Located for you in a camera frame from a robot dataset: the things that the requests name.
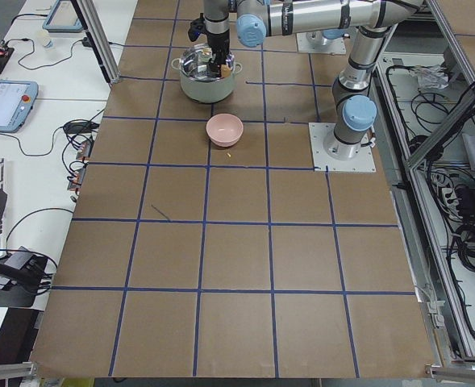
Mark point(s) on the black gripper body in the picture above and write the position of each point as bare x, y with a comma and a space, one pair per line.
218, 43

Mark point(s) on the brown egg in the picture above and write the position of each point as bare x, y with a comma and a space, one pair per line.
225, 71

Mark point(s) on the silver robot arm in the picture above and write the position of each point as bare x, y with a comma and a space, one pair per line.
217, 26
355, 112

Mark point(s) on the pale green electric pot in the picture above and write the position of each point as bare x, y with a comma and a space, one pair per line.
198, 81

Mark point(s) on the pink bowl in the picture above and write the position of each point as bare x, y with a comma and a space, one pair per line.
224, 130

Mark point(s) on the blue teach pendant far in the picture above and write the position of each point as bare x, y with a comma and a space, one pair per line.
62, 18

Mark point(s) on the blue teach pendant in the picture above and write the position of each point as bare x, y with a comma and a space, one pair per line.
62, 18
17, 99

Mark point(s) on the black power adapter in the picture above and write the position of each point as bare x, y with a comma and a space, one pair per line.
80, 127

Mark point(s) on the white paper cup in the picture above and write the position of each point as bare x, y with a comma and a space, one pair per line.
44, 39

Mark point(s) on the blue teach pendant near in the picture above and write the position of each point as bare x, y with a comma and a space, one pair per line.
17, 99

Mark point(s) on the aluminium frame post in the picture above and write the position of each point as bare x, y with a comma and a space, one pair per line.
92, 26

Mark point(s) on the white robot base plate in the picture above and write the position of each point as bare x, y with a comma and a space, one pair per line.
330, 155

